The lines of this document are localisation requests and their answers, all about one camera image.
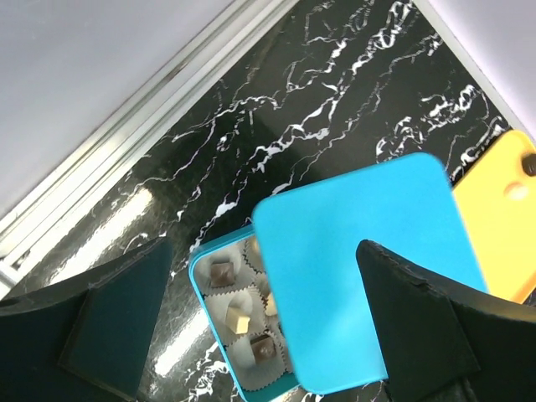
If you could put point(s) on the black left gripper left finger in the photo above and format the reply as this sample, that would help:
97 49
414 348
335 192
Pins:
85 338

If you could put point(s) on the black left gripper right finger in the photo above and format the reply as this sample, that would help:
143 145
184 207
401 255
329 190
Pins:
442 340

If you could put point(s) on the dark chocolate square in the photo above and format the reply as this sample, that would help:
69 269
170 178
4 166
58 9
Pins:
222 274

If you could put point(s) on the white chocolate bar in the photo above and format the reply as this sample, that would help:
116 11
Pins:
237 321

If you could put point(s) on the blue tin lid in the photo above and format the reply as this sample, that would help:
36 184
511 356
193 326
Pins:
308 238

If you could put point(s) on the white chocolate round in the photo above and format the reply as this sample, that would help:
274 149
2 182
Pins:
270 305

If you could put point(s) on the dark chocolate edge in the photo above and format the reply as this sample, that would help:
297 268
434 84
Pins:
263 348

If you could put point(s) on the blue chocolate tin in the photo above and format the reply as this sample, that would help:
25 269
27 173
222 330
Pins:
255 382

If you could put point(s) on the dark chocolate topmost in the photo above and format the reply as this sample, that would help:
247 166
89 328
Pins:
529 164

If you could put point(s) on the yellow tray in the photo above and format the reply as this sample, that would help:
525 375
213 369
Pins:
497 203

